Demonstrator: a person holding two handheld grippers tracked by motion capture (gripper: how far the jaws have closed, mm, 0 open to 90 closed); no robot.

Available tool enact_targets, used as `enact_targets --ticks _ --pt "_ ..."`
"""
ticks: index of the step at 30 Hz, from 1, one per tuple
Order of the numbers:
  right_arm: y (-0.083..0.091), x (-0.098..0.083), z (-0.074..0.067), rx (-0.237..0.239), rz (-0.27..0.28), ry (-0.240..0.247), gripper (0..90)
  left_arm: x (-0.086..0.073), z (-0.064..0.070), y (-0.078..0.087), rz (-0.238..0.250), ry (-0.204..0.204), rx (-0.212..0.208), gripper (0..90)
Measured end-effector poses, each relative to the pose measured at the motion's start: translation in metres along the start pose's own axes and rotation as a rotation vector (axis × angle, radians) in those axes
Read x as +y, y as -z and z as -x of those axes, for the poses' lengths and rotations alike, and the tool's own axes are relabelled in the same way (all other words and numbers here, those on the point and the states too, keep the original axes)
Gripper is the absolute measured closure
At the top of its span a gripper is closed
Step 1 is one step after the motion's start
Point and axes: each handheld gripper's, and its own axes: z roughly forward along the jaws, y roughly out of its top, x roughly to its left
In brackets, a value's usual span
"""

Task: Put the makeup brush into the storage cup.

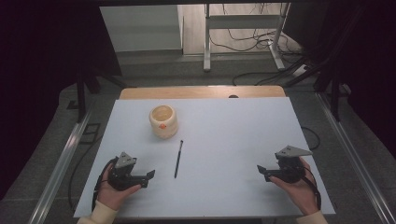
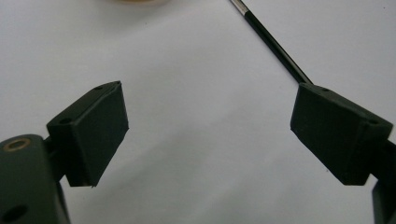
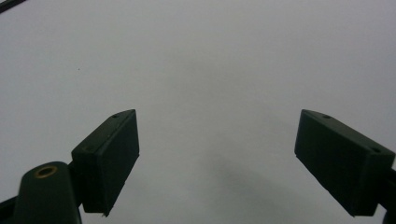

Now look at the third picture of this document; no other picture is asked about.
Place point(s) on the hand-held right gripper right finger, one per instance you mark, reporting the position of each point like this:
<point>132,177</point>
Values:
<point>339,161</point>

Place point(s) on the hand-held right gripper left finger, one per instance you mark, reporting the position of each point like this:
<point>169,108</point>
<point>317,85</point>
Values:
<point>106,161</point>

